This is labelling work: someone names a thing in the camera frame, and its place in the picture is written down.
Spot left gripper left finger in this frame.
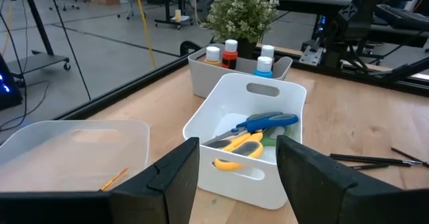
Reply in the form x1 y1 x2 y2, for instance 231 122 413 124
0 137 201 224

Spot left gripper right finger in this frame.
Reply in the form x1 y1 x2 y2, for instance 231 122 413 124
276 135 429 224

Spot black paintbrush gold ferrule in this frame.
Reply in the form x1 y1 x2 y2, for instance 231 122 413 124
389 146 429 168
99 166 130 192

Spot green handled scissors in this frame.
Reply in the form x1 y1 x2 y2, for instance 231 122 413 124
261 123 301 148

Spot blue handled scissors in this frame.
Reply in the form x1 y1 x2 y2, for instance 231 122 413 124
202 111 299 148

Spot yellow handled scissors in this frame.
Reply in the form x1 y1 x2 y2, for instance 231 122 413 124
204 131 265 172

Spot blue paint bottle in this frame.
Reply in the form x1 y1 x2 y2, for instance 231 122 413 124
253 56 274 79

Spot brown paint bottle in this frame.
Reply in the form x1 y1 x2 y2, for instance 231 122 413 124
260 44 275 62

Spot red paint bottle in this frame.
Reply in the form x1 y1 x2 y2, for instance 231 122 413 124
221 38 239 70

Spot yellow paint bottle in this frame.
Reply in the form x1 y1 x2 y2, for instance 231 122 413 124
204 46 222 67

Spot thin black paintbrush silver ferrule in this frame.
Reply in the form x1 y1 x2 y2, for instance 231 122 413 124
347 162 391 170

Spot thick black paintbrush silver ferrule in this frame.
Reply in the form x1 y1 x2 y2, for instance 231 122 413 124
329 152 429 168

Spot clear plastic bin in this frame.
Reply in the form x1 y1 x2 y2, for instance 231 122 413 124
0 119 151 193

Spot white plastic bin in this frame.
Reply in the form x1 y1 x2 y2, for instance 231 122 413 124
182 72 308 211

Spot black computer case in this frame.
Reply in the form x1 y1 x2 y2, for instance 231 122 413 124
0 54 24 111

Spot black rolling stand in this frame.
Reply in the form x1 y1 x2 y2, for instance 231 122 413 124
0 0 72 76

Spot grey plastic bin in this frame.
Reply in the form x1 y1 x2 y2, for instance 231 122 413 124
187 42 294 99

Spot black cart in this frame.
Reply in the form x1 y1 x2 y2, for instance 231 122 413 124
274 0 429 49

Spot black equipment stand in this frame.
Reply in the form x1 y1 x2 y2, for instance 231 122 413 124
154 0 196 30

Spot small potted green plant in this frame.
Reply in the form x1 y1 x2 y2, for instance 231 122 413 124
204 0 281 60

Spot yellow cable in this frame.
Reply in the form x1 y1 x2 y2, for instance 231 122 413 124
131 0 158 70

